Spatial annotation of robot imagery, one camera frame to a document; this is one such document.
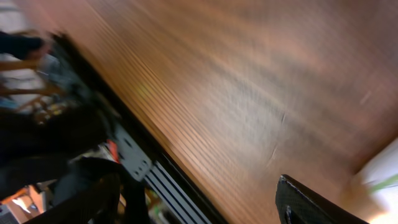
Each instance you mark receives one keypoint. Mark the white cream tube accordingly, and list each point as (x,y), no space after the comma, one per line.
(379,179)

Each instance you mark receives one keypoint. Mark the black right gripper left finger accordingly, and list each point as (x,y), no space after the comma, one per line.
(99,202)

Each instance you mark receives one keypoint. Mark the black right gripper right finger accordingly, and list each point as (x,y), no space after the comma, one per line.
(298,204)

